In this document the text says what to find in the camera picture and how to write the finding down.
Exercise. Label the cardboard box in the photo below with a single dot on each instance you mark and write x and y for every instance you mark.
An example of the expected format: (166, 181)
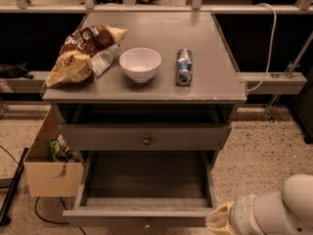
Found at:
(46, 178)

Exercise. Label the black object on ledge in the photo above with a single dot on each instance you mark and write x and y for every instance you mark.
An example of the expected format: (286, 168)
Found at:
(15, 71)

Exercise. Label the blue silver soda can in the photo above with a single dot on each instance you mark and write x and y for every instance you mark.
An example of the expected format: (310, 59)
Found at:
(184, 64)

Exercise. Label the grey bottom drawer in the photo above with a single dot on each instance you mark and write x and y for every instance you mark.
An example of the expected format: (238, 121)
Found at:
(144, 189)

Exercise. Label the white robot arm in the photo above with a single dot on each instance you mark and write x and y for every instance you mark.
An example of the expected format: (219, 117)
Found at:
(285, 212)

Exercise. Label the white bowl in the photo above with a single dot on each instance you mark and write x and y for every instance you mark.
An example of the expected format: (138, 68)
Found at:
(140, 64)

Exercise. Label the foam gripper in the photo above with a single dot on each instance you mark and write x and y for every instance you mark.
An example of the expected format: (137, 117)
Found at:
(241, 213)

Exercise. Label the grey drawer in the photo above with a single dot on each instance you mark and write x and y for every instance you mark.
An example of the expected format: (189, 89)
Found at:
(129, 137)
(144, 189)

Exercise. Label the brown yellow chip bag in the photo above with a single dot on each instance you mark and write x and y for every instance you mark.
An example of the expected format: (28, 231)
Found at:
(86, 55)

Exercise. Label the metal diagonal strut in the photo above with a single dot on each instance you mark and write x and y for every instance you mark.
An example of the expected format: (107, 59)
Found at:
(286, 74)

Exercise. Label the green snack packet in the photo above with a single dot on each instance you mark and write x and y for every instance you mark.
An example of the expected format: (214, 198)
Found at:
(55, 148)

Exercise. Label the black floor stand bar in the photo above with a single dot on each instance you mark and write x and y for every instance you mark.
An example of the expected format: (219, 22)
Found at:
(11, 185)

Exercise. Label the grey middle drawer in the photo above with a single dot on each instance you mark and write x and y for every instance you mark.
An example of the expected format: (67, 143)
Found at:
(129, 137)

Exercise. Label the round metal drawer knob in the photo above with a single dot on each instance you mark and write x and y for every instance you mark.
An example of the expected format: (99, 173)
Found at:
(147, 140)

